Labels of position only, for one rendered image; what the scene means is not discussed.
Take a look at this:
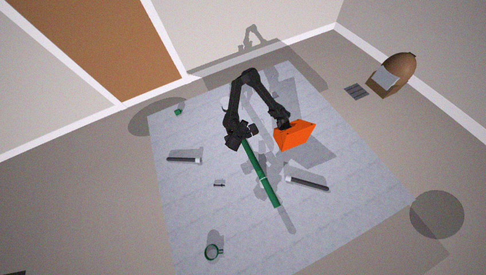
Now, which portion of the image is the white capped post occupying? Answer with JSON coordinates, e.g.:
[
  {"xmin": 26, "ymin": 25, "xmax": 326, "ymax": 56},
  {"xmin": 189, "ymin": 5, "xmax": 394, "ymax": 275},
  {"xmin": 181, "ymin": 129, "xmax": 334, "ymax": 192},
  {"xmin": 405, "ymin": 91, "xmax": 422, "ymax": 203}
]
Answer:
[{"xmin": 220, "ymin": 96, "xmax": 229, "ymax": 110}]

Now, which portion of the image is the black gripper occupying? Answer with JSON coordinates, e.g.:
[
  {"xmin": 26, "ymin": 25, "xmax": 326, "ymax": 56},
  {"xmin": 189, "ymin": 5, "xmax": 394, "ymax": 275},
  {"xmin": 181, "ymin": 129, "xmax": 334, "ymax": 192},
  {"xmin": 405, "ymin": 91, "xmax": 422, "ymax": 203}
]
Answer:
[{"xmin": 224, "ymin": 123, "xmax": 259, "ymax": 141}]

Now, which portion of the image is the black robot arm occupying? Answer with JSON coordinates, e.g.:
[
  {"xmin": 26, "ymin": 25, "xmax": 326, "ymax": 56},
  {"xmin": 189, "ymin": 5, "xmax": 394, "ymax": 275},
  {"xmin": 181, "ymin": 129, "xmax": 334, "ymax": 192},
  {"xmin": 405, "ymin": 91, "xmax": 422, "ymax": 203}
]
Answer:
[{"xmin": 222, "ymin": 68, "xmax": 292, "ymax": 152}]

